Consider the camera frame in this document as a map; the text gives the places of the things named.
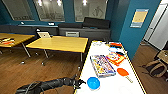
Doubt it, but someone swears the blue bowl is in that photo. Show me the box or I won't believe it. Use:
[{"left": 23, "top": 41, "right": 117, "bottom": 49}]
[{"left": 86, "top": 76, "right": 101, "bottom": 91}]

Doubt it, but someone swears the open white laptop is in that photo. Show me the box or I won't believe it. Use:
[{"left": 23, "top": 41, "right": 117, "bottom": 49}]
[{"left": 37, "top": 31, "right": 53, "bottom": 39}]

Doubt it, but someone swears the colourful board game box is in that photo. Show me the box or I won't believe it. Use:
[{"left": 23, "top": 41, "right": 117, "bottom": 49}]
[{"left": 89, "top": 54, "right": 117, "bottom": 79}]

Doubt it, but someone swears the white table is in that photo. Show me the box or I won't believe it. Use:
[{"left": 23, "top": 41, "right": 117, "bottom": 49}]
[{"left": 73, "top": 40, "right": 146, "bottom": 94}]

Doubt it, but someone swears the white bowl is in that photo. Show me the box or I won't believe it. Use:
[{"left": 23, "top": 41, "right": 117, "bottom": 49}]
[{"left": 91, "top": 40, "right": 105, "bottom": 48}]

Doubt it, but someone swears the orange game box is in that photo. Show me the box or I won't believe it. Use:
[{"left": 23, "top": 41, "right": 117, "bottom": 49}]
[{"left": 106, "top": 52, "right": 126, "bottom": 67}]

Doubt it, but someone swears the red ping pong paddle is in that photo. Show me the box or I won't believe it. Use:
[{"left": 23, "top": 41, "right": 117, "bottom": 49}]
[{"left": 109, "top": 41, "right": 124, "bottom": 49}]

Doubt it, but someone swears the dark grey sofa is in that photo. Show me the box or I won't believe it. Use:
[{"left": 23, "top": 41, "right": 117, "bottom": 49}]
[{"left": 57, "top": 16, "right": 112, "bottom": 43}]

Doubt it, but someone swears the long wooden desk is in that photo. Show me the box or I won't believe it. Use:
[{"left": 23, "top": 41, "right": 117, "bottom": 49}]
[{"left": 0, "top": 32, "right": 36, "bottom": 56}]

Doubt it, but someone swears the long dark bench sofa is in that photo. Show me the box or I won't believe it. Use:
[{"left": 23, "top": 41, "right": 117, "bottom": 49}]
[{"left": 0, "top": 23, "right": 60, "bottom": 37}]

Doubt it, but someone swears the small orange black box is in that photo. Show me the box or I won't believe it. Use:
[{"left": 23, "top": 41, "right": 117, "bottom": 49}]
[{"left": 0, "top": 37, "right": 16, "bottom": 46}]

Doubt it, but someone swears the tan woven basket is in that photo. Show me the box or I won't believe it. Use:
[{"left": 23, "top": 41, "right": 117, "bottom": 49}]
[{"left": 155, "top": 49, "right": 168, "bottom": 67}]

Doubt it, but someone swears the white hallway door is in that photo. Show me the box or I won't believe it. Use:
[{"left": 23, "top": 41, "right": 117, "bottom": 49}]
[{"left": 142, "top": 0, "right": 168, "bottom": 52}]

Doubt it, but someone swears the yellow wall notice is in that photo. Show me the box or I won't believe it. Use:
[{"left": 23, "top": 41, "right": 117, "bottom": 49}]
[{"left": 129, "top": 8, "right": 150, "bottom": 30}]

